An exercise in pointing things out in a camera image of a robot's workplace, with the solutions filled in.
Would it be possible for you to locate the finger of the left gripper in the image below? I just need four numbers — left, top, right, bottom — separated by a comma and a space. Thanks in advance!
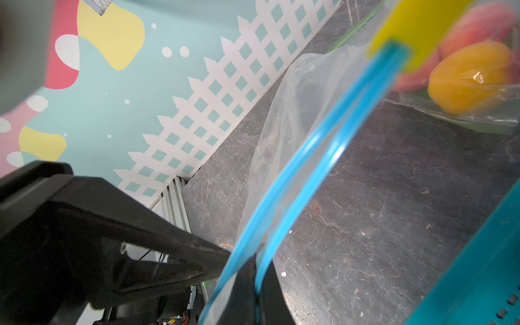
1, 161, 230, 313

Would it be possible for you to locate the pink peach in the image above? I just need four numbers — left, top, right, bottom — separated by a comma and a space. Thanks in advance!
392, 50, 440, 92
439, 2, 517, 59

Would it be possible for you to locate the blue stick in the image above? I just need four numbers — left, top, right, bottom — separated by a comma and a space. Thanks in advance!
199, 1, 471, 324

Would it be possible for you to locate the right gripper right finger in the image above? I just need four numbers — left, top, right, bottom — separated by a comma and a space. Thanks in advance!
258, 262, 295, 325

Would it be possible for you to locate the teal plastic basket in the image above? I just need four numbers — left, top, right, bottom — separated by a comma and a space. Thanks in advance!
406, 183, 519, 324

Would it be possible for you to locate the clear green zip-top bag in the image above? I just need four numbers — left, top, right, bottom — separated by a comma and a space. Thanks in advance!
324, 0, 520, 135

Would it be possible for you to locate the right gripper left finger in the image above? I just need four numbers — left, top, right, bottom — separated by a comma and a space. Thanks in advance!
207, 255, 257, 324

